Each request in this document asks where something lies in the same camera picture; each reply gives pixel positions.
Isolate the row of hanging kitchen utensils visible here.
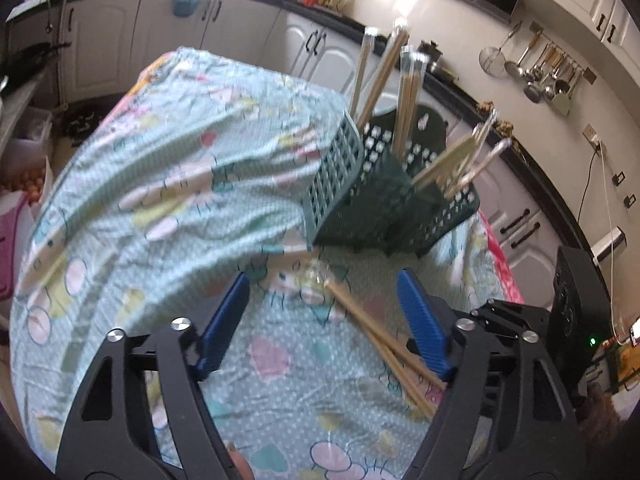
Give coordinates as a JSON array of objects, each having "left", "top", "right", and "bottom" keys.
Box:
[{"left": 478, "top": 20, "right": 599, "bottom": 119}]

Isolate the bamboo chopsticks pack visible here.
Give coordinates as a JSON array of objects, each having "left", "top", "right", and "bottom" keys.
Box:
[
  {"left": 442, "top": 136, "right": 514, "bottom": 202},
  {"left": 394, "top": 45, "right": 432, "bottom": 155},
  {"left": 356, "top": 18, "right": 410, "bottom": 132},
  {"left": 359, "top": 320, "right": 437, "bottom": 422},
  {"left": 299, "top": 264, "right": 447, "bottom": 392},
  {"left": 349, "top": 29, "right": 377, "bottom": 117},
  {"left": 411, "top": 109, "right": 497, "bottom": 190}
]

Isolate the cartoon cat printed sheet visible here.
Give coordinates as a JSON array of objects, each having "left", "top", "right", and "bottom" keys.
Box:
[{"left": 10, "top": 47, "right": 522, "bottom": 480}]

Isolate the pink plastic board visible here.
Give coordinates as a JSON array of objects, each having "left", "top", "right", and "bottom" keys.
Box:
[{"left": 0, "top": 204, "right": 27, "bottom": 302}]

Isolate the white upper wall cabinet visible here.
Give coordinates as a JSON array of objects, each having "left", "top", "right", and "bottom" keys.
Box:
[{"left": 516, "top": 0, "right": 640, "bottom": 72}]

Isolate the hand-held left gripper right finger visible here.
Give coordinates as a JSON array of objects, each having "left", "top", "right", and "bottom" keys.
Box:
[{"left": 397, "top": 269, "right": 588, "bottom": 480}]

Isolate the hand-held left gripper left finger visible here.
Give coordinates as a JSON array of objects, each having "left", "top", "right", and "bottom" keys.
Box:
[{"left": 55, "top": 272, "right": 251, "bottom": 480}]

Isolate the black frying pan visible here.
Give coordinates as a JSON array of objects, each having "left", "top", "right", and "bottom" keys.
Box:
[{"left": 0, "top": 41, "right": 72, "bottom": 92}]

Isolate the dark green perforated plastic basket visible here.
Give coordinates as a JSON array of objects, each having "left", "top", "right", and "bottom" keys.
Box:
[{"left": 302, "top": 101, "right": 482, "bottom": 259}]

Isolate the white power adapter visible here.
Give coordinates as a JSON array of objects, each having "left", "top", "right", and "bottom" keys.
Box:
[{"left": 590, "top": 226, "right": 629, "bottom": 264}]

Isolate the person's right forearm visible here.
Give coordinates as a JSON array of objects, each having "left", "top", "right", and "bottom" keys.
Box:
[{"left": 582, "top": 385, "right": 623, "bottom": 426}]

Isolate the box of eggs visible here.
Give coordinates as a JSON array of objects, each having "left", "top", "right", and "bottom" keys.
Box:
[{"left": 0, "top": 162, "right": 53, "bottom": 207}]

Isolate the white charging cable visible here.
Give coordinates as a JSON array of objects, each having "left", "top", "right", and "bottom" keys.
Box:
[{"left": 576, "top": 144, "right": 632, "bottom": 343}]

